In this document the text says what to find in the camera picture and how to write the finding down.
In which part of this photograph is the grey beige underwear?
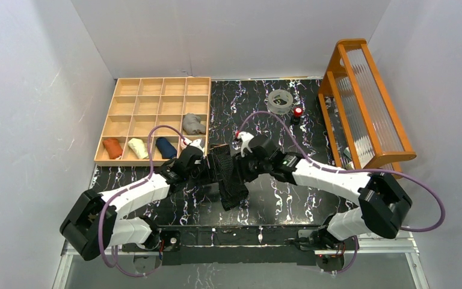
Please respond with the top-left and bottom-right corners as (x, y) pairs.
(182, 113), (206, 135)

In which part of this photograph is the rolled orange underwear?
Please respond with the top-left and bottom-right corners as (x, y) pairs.
(102, 137), (123, 160)

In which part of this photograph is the clear tape roll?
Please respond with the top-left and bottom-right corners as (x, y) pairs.
(267, 89), (294, 115)

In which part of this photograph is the orange wooden rack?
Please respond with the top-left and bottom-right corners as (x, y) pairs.
(318, 39), (417, 172)

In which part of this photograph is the red small cap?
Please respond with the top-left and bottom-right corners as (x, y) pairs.
(292, 107), (304, 119)

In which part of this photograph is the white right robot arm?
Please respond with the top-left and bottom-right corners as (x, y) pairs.
(232, 132), (412, 250)

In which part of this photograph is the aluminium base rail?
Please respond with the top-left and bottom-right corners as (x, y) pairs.
(53, 225), (429, 288)

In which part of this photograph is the rolled white underwear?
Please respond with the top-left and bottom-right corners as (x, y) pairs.
(179, 137), (193, 150)

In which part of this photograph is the black striped underwear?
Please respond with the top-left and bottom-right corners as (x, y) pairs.
(208, 144), (249, 211)

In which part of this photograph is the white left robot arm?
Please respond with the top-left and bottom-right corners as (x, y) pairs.
(60, 144), (205, 261)

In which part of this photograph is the wooden compartment tray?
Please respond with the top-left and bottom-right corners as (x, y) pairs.
(94, 77), (211, 167)

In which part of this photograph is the rolled cream underwear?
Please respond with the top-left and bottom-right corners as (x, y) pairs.
(128, 138), (149, 160)

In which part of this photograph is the rolled blue underwear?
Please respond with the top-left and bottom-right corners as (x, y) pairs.
(155, 137), (177, 160)

